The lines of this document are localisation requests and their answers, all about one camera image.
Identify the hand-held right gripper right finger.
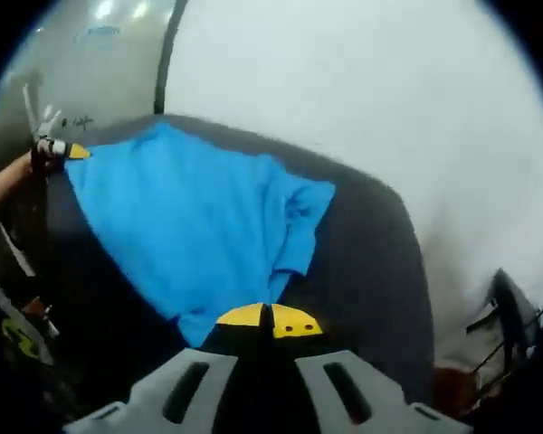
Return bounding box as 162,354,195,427
269,302,475,434

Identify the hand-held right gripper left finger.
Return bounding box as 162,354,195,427
62,302,270,434

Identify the blue cloth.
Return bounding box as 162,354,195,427
64,122,337,349

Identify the person's left hand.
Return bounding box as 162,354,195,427
28,142,67,176

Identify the glass partition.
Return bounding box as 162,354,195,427
0,0,173,150

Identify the black office chair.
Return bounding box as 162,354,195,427
464,267,543,376

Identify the black partition frame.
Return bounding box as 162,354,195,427
152,0,190,118

